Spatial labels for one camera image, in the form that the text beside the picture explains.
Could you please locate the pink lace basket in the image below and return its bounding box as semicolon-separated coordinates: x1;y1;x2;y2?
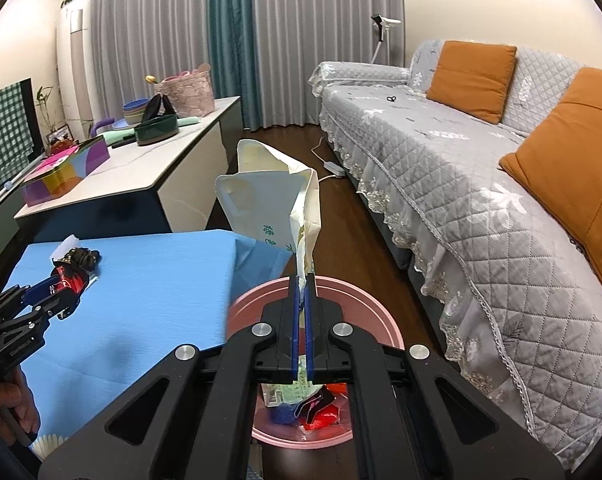
153;62;216;117

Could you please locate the blue tablecloth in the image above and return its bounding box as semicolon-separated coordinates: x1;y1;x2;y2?
3;230;294;456

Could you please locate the white power cable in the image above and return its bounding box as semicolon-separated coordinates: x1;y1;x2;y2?
311;135;332;184

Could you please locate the white standing air conditioner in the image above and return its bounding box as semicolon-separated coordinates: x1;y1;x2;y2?
56;0;94;136

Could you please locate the mint green tray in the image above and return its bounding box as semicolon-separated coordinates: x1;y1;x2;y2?
102;116;202;145

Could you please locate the white ribbed object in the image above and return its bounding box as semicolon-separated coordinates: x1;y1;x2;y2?
33;435;64;461

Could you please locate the red shiny wrapper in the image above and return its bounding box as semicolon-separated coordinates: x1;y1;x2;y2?
48;247;103;306

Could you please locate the grey curtain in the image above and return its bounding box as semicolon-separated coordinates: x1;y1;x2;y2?
81;0;216;126
251;0;406;128

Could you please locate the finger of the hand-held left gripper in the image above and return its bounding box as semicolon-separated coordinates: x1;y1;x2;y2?
11;287;88;333
0;275;66;311

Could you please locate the teal curtain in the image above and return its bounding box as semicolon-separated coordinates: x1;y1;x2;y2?
208;0;262;130

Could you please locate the white floor lamp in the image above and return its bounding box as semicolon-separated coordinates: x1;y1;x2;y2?
371;13;402;64

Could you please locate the iridescent colourful box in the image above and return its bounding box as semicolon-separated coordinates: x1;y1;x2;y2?
20;136;110;207

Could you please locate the bamboo plant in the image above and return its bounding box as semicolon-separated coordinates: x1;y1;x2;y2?
35;85;94;133

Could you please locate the green checked cloth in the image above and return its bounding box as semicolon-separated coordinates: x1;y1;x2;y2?
0;81;34;201

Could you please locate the orange cushion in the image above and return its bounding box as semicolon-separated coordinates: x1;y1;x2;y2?
498;66;602;286
425;40;518;125

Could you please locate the pink plastic bin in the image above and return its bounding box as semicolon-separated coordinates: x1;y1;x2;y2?
226;276;406;450

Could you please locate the black television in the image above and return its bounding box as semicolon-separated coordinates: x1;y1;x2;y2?
0;77;46;211

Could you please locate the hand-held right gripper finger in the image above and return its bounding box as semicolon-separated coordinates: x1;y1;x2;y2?
38;274;306;480
305;272;566;480

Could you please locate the grey quilted sofa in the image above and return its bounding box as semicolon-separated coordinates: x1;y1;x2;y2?
308;39;602;471

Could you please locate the dark television cabinet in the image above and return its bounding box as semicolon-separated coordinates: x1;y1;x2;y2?
0;180;26;256

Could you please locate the person's left hand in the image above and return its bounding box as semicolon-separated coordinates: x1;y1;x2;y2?
0;367;40;448

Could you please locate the white top coffee table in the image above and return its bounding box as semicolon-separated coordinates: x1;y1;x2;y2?
13;96;244;241

